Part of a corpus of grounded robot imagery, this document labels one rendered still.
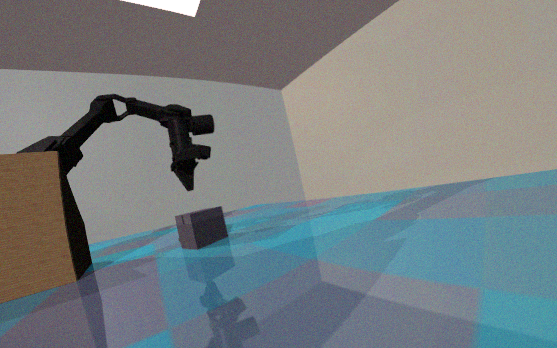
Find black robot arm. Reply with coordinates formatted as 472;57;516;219
16;94;215;176

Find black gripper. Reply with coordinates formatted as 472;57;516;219
169;134;202;191

